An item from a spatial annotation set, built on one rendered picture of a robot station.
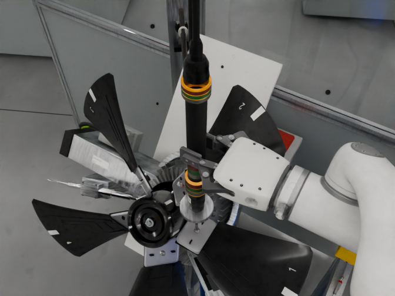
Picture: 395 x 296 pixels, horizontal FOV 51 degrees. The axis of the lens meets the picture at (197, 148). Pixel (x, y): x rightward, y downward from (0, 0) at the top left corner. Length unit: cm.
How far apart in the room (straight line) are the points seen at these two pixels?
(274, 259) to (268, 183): 35
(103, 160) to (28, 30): 212
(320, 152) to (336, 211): 106
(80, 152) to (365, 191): 87
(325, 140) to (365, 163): 104
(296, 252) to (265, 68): 46
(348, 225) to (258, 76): 57
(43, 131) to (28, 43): 74
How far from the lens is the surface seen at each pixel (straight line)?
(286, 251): 97
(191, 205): 83
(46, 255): 237
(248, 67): 111
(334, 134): 158
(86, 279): 226
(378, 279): 53
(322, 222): 63
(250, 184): 64
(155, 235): 95
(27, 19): 315
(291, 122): 161
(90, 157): 121
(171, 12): 121
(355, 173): 57
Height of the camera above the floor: 206
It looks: 52 degrees down
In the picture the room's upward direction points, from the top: straight up
